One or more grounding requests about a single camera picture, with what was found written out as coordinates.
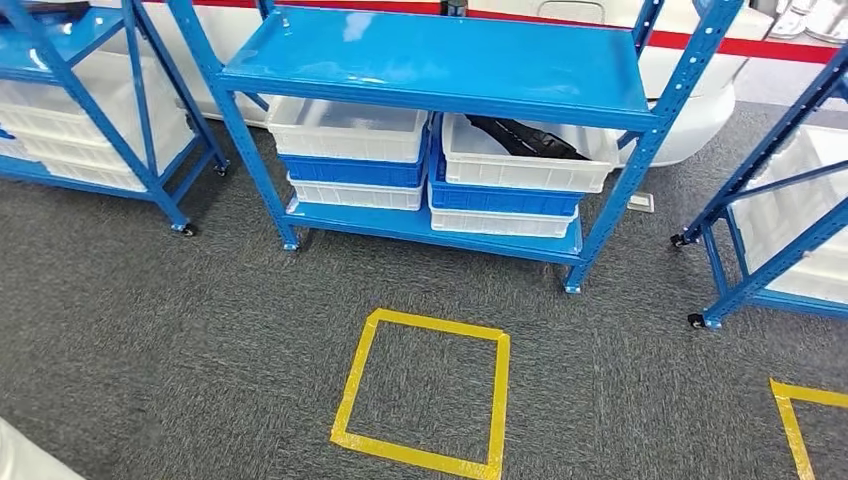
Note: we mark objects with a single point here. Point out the white car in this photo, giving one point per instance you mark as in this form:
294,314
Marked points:
696,126

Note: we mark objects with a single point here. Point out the yellow floor tape square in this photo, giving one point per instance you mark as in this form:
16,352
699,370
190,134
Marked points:
500,397
788,417

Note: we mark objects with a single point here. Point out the black ribbed part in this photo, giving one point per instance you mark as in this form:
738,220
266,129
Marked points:
523,139

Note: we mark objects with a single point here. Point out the silver metal objects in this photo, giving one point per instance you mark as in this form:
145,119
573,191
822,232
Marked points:
811,20

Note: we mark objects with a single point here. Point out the silver floor socket plate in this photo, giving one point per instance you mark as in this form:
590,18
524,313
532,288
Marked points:
640,203

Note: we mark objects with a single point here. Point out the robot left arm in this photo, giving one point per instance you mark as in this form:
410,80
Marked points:
20,457

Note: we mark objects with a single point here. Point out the blue metal shelf rack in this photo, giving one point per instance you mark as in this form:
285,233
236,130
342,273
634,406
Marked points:
762,278
40,46
430,60

